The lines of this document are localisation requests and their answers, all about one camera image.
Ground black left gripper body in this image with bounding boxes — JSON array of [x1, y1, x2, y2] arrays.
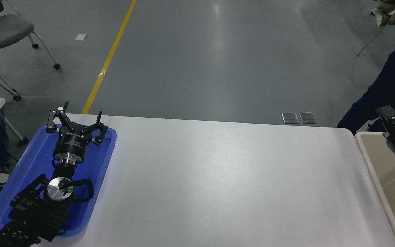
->
[[53, 129, 93, 161]]

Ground large pale bin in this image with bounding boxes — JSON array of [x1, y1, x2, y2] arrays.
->
[[354, 131, 395, 247]]

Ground blue plastic tray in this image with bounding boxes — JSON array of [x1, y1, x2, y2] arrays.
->
[[0, 125, 117, 238]]

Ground silver floor socket plate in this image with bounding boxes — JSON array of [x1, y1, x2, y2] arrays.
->
[[282, 112, 299, 124], [299, 112, 317, 124]]

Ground olive and beige jacket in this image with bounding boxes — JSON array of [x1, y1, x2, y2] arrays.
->
[[372, 0, 395, 28]]

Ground grey seat wheeled chair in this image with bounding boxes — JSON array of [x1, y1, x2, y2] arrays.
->
[[0, 0, 61, 70]]

